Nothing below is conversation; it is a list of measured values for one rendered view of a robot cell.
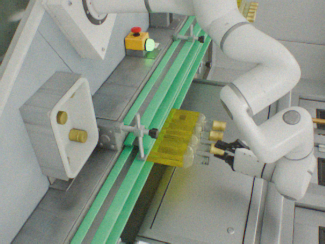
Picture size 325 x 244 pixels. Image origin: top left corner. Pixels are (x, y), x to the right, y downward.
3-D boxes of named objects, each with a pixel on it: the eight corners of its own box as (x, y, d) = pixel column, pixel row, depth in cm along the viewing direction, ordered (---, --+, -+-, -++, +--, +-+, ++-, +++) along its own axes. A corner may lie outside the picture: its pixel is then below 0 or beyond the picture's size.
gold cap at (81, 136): (73, 139, 104) (87, 142, 103) (68, 141, 101) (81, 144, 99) (75, 128, 104) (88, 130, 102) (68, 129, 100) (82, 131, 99)
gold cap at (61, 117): (44, 114, 87) (59, 116, 86) (51, 106, 90) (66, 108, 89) (47, 125, 90) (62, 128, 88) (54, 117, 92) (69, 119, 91)
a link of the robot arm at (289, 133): (280, 100, 91) (231, 132, 92) (268, 46, 74) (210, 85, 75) (321, 146, 81) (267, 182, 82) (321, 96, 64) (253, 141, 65)
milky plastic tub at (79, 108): (43, 176, 94) (72, 183, 92) (19, 108, 80) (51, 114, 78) (74, 135, 107) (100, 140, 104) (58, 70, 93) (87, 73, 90)
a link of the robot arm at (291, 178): (284, 123, 87) (290, 157, 104) (264, 169, 84) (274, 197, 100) (318, 133, 83) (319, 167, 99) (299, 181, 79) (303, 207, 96)
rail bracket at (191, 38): (171, 41, 147) (203, 45, 143) (170, 24, 142) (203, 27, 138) (173, 37, 150) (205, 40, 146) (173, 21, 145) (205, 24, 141)
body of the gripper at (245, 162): (271, 171, 113) (239, 159, 118) (276, 149, 107) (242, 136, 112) (262, 187, 109) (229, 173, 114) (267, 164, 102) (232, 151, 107)
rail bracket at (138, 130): (118, 157, 109) (158, 165, 105) (111, 112, 98) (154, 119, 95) (122, 150, 111) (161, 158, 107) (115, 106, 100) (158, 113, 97)
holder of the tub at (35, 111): (47, 188, 98) (72, 194, 95) (18, 108, 81) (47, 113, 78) (76, 147, 110) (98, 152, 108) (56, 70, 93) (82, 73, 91)
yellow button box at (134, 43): (125, 55, 135) (143, 57, 133) (123, 37, 131) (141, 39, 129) (132, 46, 140) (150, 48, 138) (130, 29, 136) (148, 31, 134)
